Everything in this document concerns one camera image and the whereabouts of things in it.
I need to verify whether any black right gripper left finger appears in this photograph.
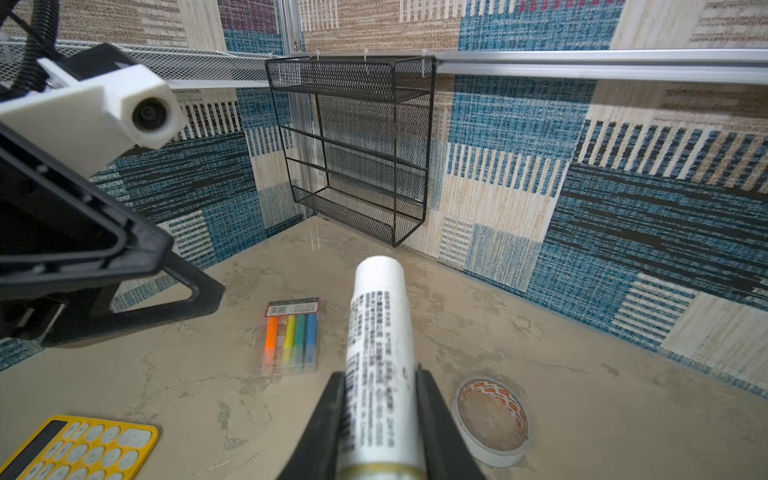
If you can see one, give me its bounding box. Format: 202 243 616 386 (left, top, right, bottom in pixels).
278 372 346 480

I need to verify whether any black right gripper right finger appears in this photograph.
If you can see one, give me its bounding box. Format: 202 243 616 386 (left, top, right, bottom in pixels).
415 365 485 480

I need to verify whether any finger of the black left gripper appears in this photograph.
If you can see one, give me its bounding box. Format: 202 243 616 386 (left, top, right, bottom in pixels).
1 126 173 300
1 253 225 347

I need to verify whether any white tape roll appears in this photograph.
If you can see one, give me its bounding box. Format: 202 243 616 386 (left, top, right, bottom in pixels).
452 376 533 468

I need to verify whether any yellow calculator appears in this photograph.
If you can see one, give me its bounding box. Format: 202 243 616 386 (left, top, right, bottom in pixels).
1 415 160 480

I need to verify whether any colourful marker pack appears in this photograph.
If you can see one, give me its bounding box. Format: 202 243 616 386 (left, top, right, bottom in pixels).
250 297 320 378

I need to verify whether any black mesh shelf rack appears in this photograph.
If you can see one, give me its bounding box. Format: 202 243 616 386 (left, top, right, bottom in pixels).
265 55 437 246

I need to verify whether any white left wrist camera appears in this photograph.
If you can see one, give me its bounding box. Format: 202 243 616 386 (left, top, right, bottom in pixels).
1 43 187 177

